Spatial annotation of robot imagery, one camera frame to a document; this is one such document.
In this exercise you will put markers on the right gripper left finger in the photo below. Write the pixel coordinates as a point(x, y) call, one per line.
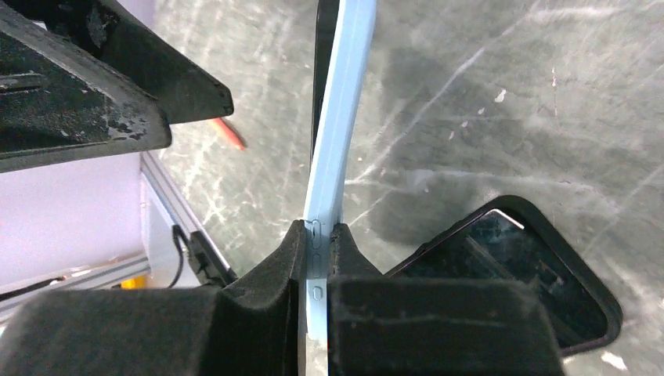
point(250, 327)

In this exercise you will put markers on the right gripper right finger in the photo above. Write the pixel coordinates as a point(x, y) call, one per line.
point(380, 325)

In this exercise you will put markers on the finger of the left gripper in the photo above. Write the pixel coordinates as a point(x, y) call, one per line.
point(155, 67)
point(59, 101)

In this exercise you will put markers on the light blue phone case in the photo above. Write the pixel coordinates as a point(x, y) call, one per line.
point(325, 191)

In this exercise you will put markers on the purple phone black screen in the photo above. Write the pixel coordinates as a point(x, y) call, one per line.
point(501, 245)

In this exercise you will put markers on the black phone face down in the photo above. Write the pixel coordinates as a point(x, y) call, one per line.
point(326, 19)

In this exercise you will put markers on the orange pry stick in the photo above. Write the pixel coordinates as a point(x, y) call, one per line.
point(228, 133)

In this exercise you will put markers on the aluminium frame rail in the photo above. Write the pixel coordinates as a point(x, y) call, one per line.
point(93, 224)

